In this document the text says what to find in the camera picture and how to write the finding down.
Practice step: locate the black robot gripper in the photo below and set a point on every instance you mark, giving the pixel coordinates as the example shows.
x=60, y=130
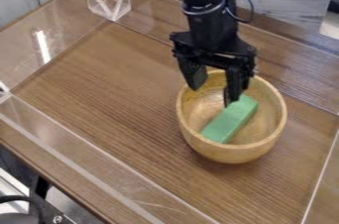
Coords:
x=213, y=44

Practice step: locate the green rectangular block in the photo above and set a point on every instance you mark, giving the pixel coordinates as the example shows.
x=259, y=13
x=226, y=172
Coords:
x=222, y=128

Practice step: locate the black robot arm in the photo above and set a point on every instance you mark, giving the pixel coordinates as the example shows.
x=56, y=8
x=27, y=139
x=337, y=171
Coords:
x=211, y=45

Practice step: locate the brown wooden bowl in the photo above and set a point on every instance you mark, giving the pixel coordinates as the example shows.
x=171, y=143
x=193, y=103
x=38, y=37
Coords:
x=238, y=133

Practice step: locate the black metal table leg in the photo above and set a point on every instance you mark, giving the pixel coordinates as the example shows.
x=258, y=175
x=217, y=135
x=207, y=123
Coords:
x=48, y=212

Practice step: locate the clear acrylic corner bracket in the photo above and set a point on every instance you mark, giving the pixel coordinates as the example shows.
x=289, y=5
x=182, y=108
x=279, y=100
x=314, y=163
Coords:
x=110, y=9

